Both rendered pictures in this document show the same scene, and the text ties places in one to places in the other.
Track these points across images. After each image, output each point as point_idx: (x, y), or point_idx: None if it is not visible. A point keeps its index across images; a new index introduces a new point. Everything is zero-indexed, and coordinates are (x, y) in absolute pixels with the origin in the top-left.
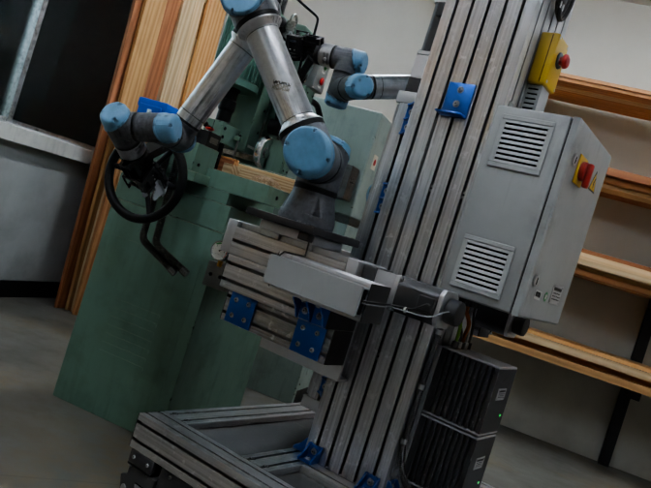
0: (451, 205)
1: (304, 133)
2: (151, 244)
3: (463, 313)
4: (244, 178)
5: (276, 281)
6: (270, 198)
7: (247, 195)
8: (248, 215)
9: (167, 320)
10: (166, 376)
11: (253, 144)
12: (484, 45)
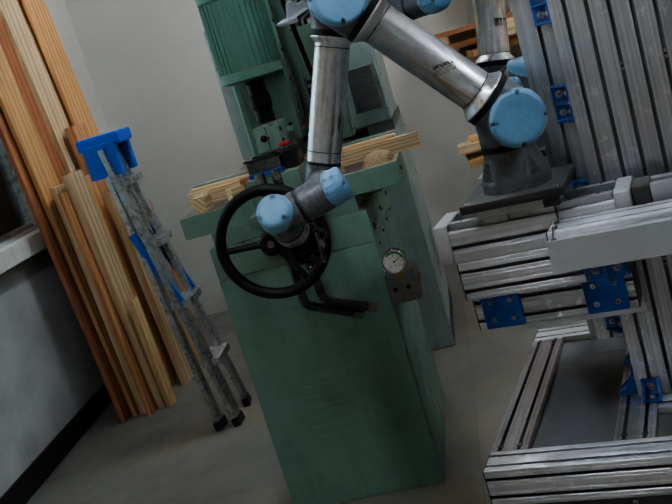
0: (659, 70)
1: (508, 102)
2: (319, 303)
3: None
4: (361, 170)
5: (572, 265)
6: (400, 172)
7: (376, 185)
8: (371, 202)
9: (373, 363)
10: (410, 415)
11: (302, 122)
12: None
